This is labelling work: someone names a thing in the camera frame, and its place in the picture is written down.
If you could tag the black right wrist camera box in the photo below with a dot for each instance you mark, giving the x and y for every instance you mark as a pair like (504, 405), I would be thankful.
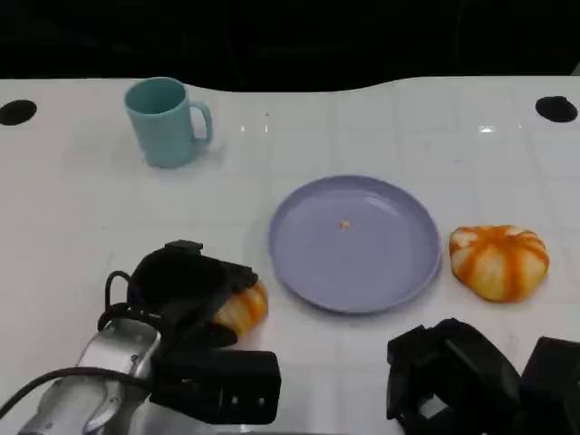
(555, 385)

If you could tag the small orange crumb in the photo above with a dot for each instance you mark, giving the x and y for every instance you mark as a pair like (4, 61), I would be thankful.
(345, 225)

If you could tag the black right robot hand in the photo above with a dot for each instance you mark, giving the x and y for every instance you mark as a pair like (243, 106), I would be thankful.
(466, 367)

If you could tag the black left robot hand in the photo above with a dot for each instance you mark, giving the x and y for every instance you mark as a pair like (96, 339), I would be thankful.
(181, 285)

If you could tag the lilac plate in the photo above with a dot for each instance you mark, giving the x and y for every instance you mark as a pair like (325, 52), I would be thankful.
(362, 267)

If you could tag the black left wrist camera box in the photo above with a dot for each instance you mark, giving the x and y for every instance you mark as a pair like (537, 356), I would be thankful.
(217, 385)

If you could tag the pale green mug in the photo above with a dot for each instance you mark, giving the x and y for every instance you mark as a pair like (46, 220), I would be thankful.
(158, 131)

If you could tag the orange white toy bread roll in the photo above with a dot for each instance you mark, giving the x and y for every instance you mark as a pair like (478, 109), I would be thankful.
(498, 267)
(247, 303)

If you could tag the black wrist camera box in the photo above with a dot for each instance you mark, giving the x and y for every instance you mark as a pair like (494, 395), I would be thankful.
(217, 385)
(555, 385)

